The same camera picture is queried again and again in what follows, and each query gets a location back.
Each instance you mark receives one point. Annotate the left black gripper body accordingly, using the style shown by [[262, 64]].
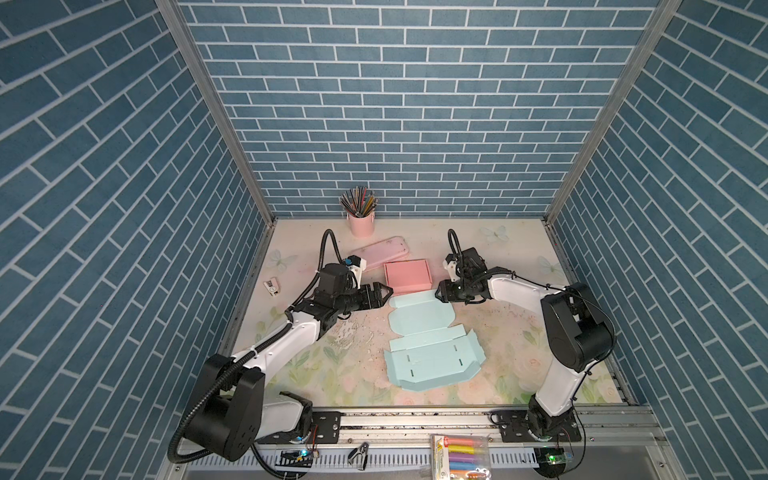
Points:
[[348, 301]]

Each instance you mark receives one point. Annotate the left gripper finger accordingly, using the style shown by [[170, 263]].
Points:
[[377, 290], [372, 302]]

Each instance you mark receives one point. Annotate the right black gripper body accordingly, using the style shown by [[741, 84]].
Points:
[[464, 293]]

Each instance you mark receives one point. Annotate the pink paper box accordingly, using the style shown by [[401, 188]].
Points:
[[408, 276]]

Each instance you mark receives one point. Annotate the light blue paper box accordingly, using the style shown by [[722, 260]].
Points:
[[431, 350]]

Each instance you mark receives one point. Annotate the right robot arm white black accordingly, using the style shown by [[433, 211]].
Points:
[[580, 334]]

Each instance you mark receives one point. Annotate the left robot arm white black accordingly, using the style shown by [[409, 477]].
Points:
[[227, 412]]

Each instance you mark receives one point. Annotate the pink pencil case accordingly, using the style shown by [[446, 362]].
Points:
[[385, 251]]

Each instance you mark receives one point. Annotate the small white pencil sharpener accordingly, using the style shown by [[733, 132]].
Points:
[[272, 286]]

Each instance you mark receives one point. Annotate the pink pencil cup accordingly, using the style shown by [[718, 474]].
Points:
[[361, 227]]

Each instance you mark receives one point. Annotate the bundle of coloured pencils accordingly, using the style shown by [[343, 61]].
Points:
[[359, 202]]

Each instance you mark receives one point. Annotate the black metal clip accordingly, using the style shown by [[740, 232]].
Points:
[[358, 457]]

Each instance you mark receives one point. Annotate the pack of coloured markers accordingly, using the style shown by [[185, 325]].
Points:
[[460, 457]]

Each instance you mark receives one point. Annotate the left small circuit board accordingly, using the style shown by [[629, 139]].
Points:
[[298, 458]]

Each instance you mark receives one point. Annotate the small circuit board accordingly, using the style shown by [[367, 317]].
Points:
[[551, 462], [298, 458]]

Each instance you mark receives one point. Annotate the right small circuit board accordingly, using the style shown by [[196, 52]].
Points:
[[551, 462]]

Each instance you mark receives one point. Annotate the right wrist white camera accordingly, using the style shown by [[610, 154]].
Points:
[[450, 264]]

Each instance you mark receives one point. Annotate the wrist white camera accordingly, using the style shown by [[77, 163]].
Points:
[[357, 266], [450, 264]]

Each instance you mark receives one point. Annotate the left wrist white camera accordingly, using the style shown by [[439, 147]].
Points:
[[357, 266]]

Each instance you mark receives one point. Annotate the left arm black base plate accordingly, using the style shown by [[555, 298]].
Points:
[[320, 428]]

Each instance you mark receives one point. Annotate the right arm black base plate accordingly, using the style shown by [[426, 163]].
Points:
[[523, 425]]

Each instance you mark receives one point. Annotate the aluminium front rail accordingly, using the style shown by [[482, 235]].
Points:
[[411, 427]]

